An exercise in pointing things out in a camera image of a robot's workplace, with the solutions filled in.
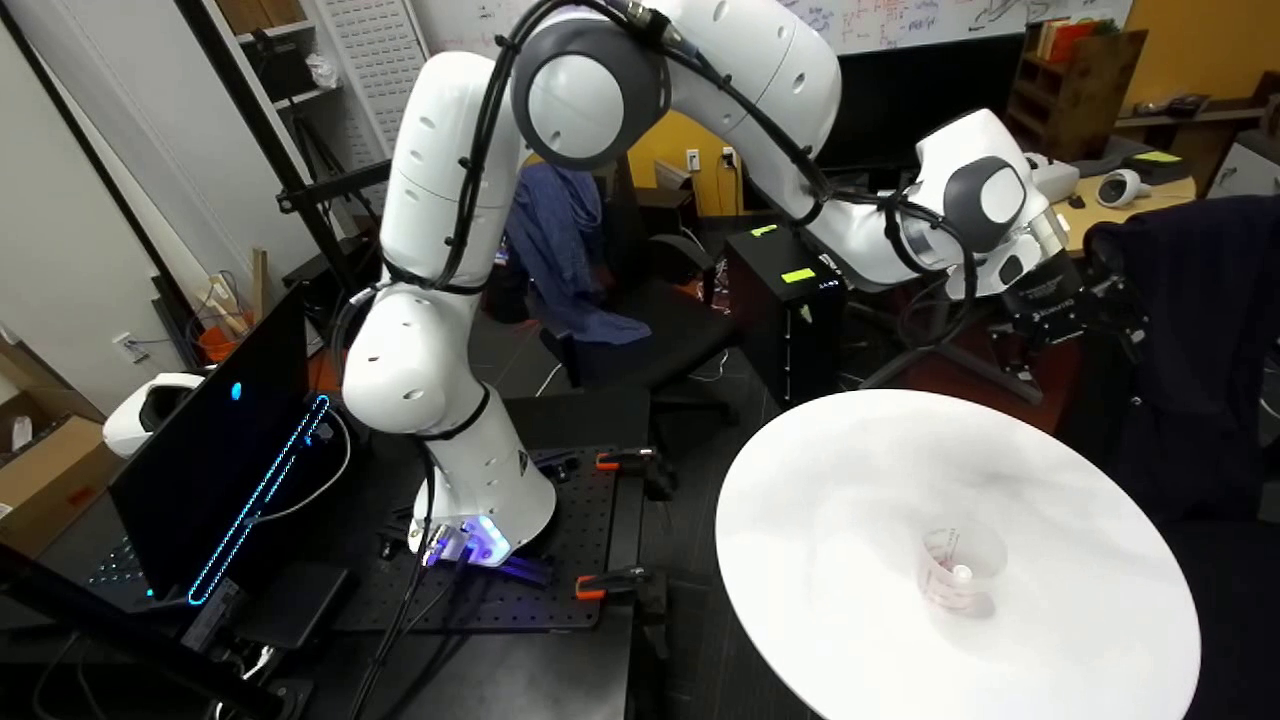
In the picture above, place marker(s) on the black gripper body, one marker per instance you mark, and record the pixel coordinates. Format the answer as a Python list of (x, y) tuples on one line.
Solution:
[(1052, 313)]

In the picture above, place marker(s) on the red marker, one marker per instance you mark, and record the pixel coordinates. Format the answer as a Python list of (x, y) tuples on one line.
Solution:
[(959, 569)]

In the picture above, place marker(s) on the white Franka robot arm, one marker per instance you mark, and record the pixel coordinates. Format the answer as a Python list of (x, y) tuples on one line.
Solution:
[(443, 172)]

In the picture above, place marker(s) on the wooden desk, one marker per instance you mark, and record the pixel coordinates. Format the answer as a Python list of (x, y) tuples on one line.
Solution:
[(1133, 213)]

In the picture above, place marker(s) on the white VR headset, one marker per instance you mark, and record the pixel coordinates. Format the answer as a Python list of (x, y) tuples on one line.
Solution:
[(1062, 182)]

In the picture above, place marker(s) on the dark jacket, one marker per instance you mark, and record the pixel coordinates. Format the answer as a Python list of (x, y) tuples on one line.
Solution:
[(1184, 361)]

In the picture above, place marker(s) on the white VR controller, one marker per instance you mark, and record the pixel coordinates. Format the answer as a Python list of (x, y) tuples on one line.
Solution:
[(1123, 186)]

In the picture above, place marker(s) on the wooden shelf unit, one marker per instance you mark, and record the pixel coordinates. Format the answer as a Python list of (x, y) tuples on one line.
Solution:
[(1081, 95)]

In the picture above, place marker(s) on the grey box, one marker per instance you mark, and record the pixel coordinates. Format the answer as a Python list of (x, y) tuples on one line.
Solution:
[(1246, 165)]

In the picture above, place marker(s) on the black computer tower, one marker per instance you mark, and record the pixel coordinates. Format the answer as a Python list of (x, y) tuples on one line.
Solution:
[(203, 464), (785, 334)]

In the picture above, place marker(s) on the black computer monitor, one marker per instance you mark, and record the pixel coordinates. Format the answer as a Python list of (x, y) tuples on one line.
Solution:
[(894, 95)]

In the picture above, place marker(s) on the whiteboard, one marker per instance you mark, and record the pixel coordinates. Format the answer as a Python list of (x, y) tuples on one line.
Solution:
[(934, 22)]

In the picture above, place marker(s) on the black office chair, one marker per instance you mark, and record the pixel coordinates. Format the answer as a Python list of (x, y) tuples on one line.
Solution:
[(667, 334)]

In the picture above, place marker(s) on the orange black clamp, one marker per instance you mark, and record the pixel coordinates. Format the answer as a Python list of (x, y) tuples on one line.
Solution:
[(627, 461), (592, 584)]

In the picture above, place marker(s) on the blue jacket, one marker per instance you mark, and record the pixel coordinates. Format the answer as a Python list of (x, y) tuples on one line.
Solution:
[(574, 265)]

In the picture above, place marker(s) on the white perforated panel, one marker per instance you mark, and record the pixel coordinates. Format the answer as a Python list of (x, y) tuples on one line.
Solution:
[(367, 62)]

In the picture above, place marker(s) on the black power brick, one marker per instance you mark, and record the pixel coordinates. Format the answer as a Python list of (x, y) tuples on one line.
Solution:
[(303, 601)]

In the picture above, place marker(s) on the white round device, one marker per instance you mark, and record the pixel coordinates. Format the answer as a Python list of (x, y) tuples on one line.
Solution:
[(143, 412)]

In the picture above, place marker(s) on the black tripod bar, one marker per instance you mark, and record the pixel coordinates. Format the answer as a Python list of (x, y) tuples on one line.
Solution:
[(83, 604)]

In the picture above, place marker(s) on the large cardboard box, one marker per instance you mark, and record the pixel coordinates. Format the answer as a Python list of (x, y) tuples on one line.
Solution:
[(44, 482)]

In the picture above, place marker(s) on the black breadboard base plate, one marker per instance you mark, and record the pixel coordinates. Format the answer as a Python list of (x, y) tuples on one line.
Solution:
[(535, 666)]

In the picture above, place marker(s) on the black metal shelf frame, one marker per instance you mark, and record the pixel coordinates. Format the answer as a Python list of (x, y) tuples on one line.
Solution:
[(244, 114)]

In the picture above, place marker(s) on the white wall outlet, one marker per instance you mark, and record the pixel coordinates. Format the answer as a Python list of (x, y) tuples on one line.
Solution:
[(131, 344)]

